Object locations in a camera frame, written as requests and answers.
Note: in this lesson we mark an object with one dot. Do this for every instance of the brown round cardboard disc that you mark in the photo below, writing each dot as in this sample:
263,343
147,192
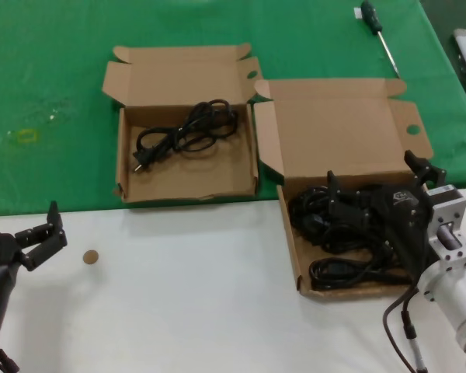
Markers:
90,257

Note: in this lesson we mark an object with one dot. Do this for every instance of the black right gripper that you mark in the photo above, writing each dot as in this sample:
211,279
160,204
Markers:
407,221

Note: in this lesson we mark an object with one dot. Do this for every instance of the green tablecloth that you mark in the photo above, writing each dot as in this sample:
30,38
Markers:
42,58

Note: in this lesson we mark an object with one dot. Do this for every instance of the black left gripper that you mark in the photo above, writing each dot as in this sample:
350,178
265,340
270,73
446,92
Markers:
0,250

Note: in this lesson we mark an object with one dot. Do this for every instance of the empty-type brown cardboard box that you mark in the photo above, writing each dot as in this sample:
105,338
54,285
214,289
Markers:
225,167

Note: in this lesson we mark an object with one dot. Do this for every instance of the small white paper tag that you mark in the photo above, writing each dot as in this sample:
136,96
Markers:
357,13

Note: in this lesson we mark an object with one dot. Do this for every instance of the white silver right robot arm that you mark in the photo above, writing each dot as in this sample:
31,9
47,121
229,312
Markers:
454,279

